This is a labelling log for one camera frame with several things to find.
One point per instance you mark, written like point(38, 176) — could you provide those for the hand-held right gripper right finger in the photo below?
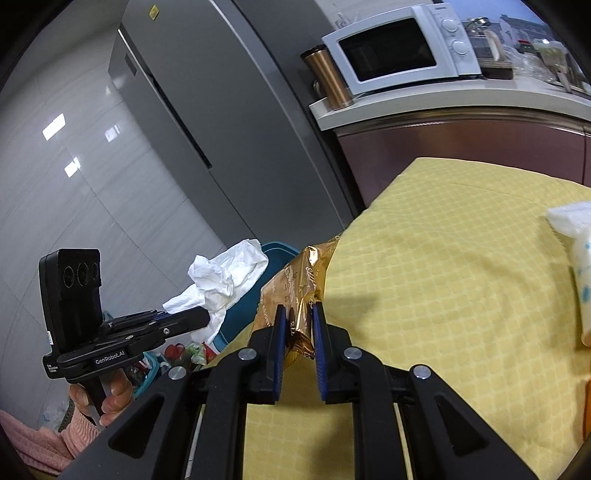
point(319, 350)

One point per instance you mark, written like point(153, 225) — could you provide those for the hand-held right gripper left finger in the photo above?
point(279, 350)

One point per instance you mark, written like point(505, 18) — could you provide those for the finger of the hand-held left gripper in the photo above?
point(138, 333)
point(184, 318)

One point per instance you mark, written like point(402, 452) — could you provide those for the teal bin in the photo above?
point(240, 318)

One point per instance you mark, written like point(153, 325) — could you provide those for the white tissue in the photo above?
point(221, 272)

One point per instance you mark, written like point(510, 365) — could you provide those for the gold foil wrapper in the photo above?
point(295, 286)

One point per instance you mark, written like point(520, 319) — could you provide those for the white paper cup blue dots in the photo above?
point(582, 286)

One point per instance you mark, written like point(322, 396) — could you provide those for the white foam net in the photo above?
point(572, 219)

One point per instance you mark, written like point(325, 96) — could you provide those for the person's left forearm pink sleeve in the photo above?
point(41, 447)

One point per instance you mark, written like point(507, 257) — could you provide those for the person's left hand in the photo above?
point(117, 397)

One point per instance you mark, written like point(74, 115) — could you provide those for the colourful printed bag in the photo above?
point(184, 355)

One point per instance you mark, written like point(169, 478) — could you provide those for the maroon base cabinet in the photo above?
point(438, 143)

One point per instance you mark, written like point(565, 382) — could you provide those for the grey refrigerator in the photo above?
point(207, 69)

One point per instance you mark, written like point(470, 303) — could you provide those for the copper travel tumbler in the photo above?
point(330, 76)

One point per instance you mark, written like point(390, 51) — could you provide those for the white kitchen countertop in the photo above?
point(438, 99)

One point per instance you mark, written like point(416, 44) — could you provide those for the white microwave oven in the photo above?
point(392, 46)

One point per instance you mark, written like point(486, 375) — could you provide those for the clear plastic bag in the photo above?
point(531, 64)

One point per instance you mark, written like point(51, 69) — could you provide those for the small jar red lid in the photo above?
point(524, 46)

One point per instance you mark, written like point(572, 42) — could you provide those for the plastic covered food container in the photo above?
point(556, 53)

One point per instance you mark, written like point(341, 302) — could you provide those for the dark framed window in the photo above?
point(508, 18)

